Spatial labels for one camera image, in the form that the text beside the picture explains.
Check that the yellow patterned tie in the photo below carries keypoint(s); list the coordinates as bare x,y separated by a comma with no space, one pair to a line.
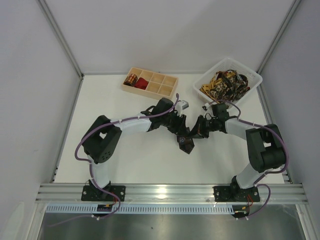
220,84

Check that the white slotted cable duct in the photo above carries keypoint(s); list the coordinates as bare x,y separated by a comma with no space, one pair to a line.
164,209

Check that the rolled brown patterned tie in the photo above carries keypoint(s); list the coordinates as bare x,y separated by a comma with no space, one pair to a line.
131,80

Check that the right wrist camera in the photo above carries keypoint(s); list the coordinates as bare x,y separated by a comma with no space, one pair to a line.
206,106

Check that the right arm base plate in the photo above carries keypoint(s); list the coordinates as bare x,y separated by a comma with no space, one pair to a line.
227,193

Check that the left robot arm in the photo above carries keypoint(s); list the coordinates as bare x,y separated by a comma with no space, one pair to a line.
100,141

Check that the aluminium frame post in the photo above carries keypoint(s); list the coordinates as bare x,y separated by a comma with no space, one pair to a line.
280,32
53,24

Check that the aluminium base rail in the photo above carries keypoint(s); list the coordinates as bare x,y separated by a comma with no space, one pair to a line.
274,194

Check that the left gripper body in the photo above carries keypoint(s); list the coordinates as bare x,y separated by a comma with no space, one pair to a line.
180,123

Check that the white plastic basket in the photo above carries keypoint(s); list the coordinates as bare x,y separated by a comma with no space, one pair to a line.
254,79

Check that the wooden compartment box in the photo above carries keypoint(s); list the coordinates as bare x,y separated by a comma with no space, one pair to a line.
160,85

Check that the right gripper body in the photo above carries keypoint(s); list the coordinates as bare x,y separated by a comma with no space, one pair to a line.
200,126

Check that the rolled red tie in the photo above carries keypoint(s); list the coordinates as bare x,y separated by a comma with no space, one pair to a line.
141,84

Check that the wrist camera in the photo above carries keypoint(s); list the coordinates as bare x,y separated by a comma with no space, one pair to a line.
180,106
206,106

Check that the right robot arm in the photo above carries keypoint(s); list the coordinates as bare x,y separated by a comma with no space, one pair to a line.
266,149

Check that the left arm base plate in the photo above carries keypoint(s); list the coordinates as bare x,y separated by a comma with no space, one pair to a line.
91,194

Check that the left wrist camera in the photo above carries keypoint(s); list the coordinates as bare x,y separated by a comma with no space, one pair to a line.
180,106

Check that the left aluminium frame post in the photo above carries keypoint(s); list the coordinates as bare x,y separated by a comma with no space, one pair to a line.
53,24

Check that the brown blue-flowered tie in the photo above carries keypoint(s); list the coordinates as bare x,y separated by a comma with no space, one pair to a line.
185,144

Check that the right aluminium frame post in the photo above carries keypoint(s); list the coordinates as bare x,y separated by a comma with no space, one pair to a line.
280,32

